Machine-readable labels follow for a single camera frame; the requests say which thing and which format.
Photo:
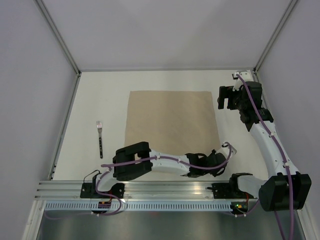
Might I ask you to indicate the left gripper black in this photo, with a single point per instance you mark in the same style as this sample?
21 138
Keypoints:
214 173

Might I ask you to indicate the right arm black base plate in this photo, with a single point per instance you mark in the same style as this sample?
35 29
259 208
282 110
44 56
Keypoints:
222 191

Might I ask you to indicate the white slotted cable duct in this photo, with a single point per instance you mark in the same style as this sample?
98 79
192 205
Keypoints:
211 206

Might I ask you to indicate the aluminium frame post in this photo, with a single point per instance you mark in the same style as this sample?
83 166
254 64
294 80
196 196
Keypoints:
57 35
275 34

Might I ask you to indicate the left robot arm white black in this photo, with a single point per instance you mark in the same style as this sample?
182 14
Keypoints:
134 161

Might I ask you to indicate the aluminium mounting rail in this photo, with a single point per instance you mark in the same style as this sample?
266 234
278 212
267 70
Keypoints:
132 190

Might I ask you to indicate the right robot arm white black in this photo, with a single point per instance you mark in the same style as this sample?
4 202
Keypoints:
286 188

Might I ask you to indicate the right aluminium frame post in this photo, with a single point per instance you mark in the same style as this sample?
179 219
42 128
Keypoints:
275 34

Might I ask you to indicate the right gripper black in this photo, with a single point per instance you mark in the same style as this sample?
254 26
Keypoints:
225 92

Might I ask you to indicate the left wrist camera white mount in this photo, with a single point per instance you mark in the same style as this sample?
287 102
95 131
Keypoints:
228 150

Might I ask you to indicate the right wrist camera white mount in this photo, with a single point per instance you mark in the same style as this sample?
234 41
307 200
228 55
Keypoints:
245 75

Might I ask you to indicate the beige cloth napkin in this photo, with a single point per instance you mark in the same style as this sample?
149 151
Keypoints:
172 122

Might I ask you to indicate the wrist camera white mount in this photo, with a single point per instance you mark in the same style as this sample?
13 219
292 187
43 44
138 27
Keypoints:
228 150
245 75

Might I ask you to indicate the silver fork black handle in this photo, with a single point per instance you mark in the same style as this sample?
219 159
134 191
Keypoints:
100 129

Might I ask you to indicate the left aluminium frame post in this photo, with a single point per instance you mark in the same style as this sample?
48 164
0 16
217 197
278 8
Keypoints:
57 35

